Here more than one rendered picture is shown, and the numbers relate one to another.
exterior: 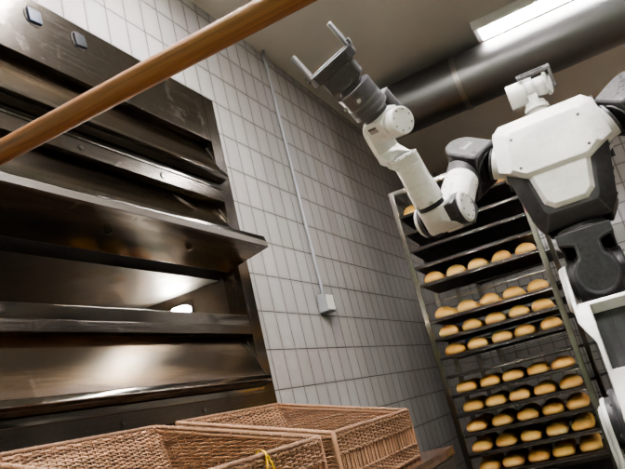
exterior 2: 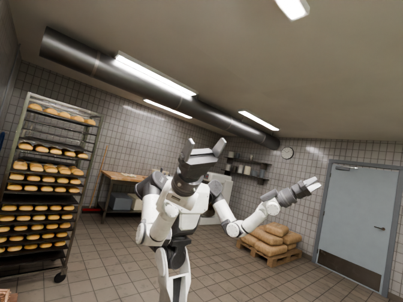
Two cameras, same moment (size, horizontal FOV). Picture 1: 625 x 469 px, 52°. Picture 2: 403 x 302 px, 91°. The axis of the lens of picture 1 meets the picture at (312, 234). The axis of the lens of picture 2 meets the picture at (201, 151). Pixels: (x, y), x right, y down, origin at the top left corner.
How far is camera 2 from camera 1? 1.29 m
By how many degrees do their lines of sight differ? 63
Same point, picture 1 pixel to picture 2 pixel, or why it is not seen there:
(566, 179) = (191, 220)
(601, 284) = (177, 266)
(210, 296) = not seen: outside the picture
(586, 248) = (180, 250)
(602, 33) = (152, 95)
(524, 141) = not seen: hidden behind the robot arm
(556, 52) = (137, 88)
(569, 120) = (204, 197)
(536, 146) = not seen: hidden behind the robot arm
